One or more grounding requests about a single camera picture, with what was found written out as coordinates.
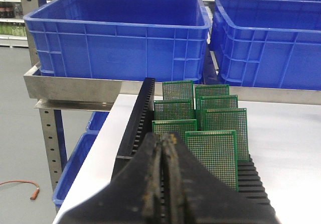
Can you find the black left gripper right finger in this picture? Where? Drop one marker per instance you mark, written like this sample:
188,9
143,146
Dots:
196,196

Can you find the black slotted board rack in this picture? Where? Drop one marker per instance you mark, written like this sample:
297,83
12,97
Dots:
140,123

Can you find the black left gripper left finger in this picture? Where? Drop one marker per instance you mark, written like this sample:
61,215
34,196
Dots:
133,195

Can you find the blue crate on lower shelf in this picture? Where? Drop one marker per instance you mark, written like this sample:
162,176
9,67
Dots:
78,156

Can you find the stainless steel shelf frame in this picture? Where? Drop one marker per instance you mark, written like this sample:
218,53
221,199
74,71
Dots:
284,137

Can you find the background shelf with bottles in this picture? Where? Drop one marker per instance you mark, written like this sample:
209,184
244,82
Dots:
13,29

